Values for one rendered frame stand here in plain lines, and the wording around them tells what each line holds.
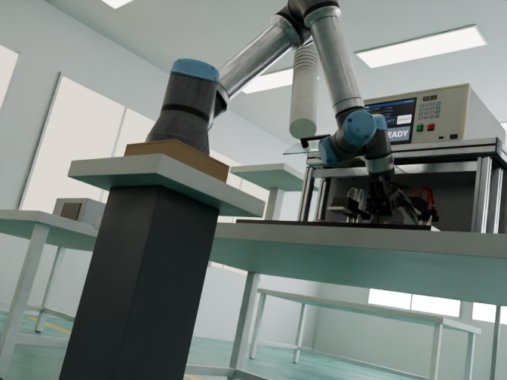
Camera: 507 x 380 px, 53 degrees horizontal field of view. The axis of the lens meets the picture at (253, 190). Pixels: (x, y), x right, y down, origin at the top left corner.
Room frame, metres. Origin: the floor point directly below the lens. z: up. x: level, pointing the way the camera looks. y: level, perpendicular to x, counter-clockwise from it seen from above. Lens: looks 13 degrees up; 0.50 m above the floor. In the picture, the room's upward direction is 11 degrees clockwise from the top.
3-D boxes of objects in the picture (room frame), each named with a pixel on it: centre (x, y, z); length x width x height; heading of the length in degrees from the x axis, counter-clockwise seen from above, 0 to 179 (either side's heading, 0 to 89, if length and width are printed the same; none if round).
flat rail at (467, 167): (1.58, -0.42, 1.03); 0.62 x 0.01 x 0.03; 45
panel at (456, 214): (1.69, -0.52, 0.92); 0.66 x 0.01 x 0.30; 45
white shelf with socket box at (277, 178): (2.56, -0.11, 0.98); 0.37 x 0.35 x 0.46; 45
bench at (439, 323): (5.27, -1.32, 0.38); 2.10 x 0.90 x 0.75; 45
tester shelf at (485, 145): (1.74, -0.57, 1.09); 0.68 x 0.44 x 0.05; 45
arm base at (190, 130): (1.12, 0.19, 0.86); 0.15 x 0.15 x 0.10
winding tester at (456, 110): (1.73, -0.58, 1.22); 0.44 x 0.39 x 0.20; 45
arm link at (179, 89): (1.13, 0.19, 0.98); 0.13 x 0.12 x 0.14; 4
